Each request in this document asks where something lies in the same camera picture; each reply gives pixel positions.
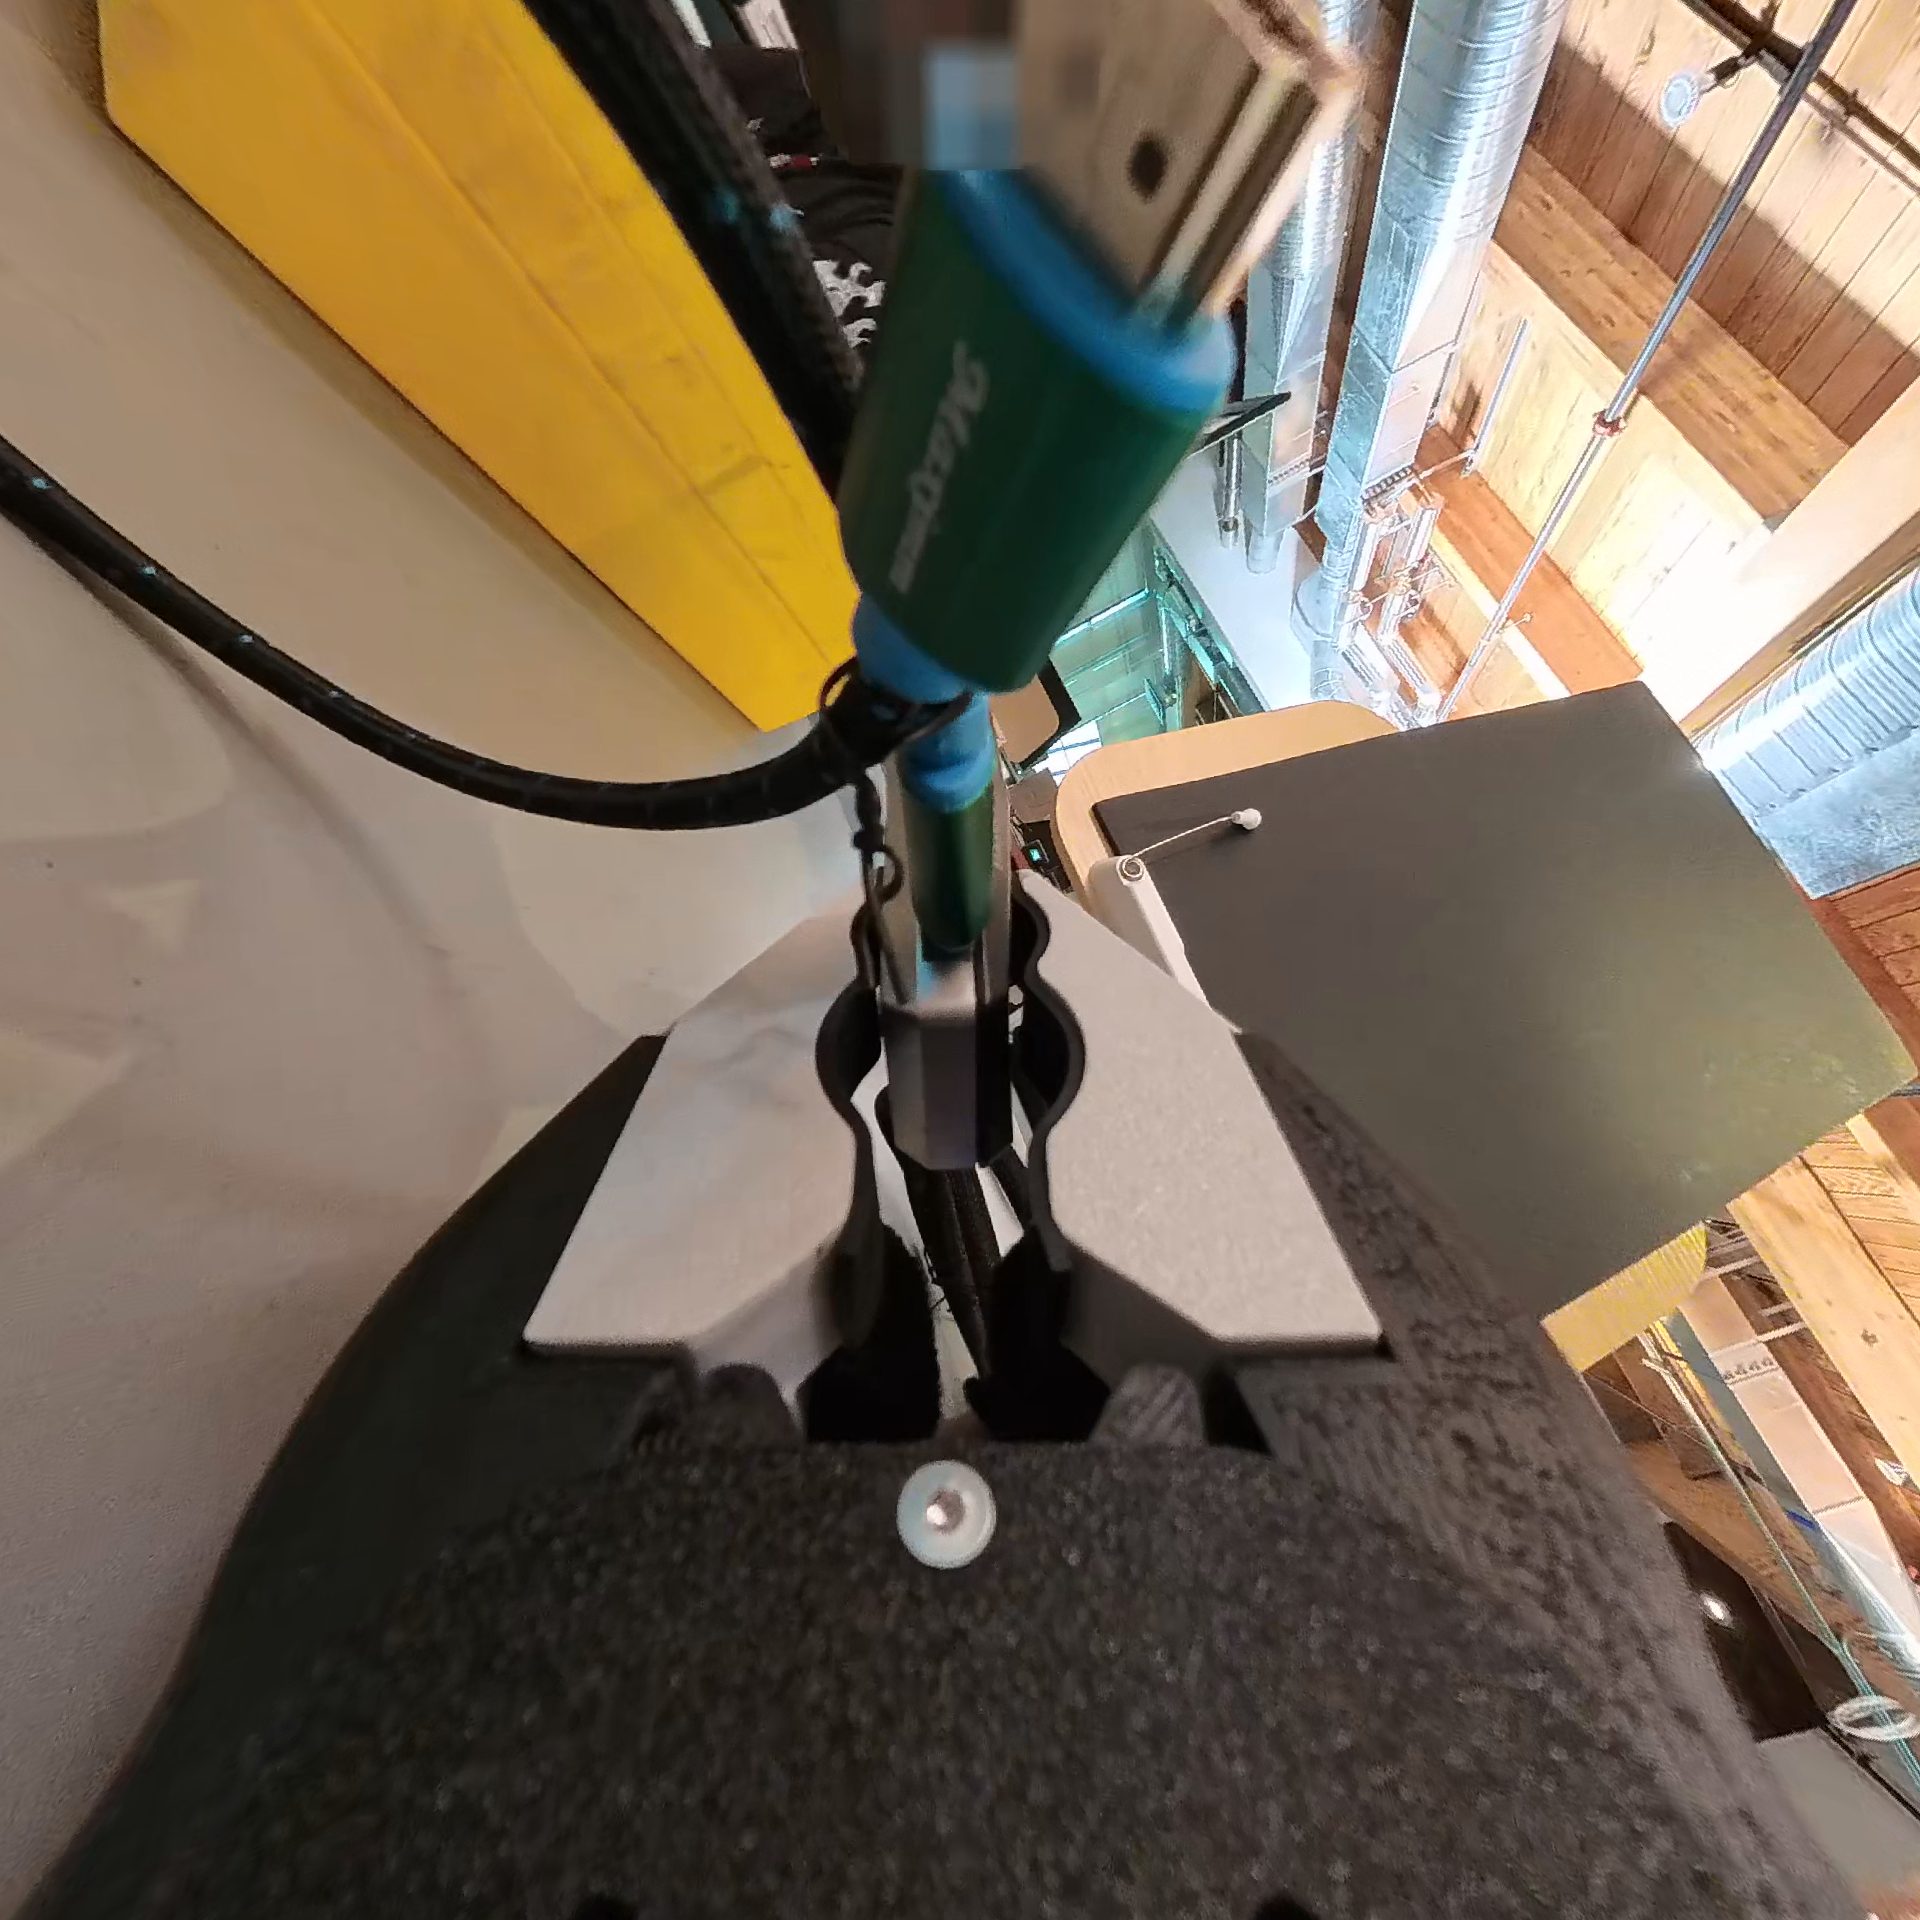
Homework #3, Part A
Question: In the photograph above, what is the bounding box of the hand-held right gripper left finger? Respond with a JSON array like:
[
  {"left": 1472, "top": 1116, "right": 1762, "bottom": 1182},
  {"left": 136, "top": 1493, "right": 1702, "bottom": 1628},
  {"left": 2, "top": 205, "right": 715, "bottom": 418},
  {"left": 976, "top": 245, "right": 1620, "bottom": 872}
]
[{"left": 525, "top": 899, "right": 902, "bottom": 1435}]

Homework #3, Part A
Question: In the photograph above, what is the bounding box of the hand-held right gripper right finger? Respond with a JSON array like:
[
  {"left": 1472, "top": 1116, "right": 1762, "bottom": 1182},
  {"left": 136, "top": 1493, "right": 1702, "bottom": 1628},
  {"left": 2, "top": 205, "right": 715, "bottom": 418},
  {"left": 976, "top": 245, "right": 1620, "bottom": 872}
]
[{"left": 982, "top": 885, "right": 1386, "bottom": 1439}]

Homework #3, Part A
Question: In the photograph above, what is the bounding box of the thin black hub cable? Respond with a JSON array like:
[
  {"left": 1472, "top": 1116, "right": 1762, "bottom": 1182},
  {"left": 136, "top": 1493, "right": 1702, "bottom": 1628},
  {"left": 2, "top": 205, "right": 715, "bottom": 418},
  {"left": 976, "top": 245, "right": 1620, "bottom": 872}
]
[{"left": 898, "top": 1153, "right": 1040, "bottom": 1373}]

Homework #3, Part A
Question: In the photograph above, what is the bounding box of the grey HDMI hub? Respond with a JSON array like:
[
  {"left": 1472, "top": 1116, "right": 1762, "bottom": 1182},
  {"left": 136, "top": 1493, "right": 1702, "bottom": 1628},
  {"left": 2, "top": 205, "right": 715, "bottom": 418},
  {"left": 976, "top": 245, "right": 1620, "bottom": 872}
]
[{"left": 878, "top": 779, "right": 1022, "bottom": 1171}]

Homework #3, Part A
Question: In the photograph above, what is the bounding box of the black braided HDMI cable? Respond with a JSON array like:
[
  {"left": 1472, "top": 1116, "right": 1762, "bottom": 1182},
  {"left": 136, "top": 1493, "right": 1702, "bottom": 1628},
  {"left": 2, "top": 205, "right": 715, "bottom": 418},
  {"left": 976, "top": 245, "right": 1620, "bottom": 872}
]
[{"left": 0, "top": 0, "right": 1359, "bottom": 978}]

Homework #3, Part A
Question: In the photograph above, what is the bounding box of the grey desk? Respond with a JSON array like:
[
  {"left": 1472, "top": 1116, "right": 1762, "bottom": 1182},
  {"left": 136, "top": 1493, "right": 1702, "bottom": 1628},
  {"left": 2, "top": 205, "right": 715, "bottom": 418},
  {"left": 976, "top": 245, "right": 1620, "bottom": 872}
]
[{"left": 0, "top": 0, "right": 932, "bottom": 1920}]

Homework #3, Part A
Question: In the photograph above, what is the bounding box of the black board with wooden rim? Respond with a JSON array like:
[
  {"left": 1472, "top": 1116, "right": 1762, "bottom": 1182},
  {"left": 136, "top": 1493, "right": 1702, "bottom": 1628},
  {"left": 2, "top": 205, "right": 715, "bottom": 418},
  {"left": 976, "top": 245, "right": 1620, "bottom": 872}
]
[{"left": 1053, "top": 682, "right": 1920, "bottom": 1373}]

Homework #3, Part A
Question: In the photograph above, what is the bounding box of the metal pipe with red clamp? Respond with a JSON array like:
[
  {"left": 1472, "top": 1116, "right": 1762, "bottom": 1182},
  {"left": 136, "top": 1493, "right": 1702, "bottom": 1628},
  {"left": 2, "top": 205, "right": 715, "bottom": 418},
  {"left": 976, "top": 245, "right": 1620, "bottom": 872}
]
[{"left": 1432, "top": 0, "right": 1869, "bottom": 723}]

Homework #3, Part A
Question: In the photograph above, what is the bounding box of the yellow plastic bin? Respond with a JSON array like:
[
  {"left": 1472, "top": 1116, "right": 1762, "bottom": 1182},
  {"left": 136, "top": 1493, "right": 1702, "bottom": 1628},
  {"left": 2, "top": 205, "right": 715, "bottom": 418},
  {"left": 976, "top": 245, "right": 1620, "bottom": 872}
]
[{"left": 96, "top": 0, "right": 863, "bottom": 735}]

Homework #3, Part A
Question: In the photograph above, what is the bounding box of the silver foil-wrapped duct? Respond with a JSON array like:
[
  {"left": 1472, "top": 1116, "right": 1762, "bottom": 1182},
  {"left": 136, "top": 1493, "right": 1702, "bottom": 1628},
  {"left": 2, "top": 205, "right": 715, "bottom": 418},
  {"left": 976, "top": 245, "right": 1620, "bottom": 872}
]
[{"left": 1692, "top": 576, "right": 1920, "bottom": 902}]

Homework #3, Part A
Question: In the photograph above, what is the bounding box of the silver ribbed air duct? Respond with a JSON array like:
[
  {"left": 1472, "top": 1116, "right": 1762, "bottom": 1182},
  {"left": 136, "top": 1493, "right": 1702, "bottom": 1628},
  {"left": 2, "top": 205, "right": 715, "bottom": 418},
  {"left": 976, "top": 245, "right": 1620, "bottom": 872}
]
[{"left": 1298, "top": 0, "right": 1569, "bottom": 705}]

